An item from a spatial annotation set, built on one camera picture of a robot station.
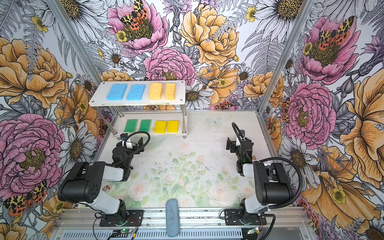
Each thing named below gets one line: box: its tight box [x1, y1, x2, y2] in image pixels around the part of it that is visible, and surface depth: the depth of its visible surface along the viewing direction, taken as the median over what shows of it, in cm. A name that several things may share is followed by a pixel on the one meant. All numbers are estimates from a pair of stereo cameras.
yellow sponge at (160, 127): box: [154, 120, 168, 134], surface depth 104 cm
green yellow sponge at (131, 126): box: [123, 119, 139, 133], surface depth 107 cm
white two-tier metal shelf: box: [89, 80, 188, 139], surface depth 86 cm
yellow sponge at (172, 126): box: [167, 120, 180, 133], surface depth 104 cm
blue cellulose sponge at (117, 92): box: [106, 83, 128, 101], surface depth 83 cm
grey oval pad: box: [165, 198, 180, 238], surface depth 74 cm
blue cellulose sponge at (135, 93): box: [126, 84, 146, 101], surface depth 83 cm
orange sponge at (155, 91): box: [149, 82, 163, 100], surface depth 81 cm
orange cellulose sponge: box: [164, 83, 176, 101], surface depth 81 cm
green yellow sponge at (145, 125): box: [139, 119, 152, 133], surface depth 104 cm
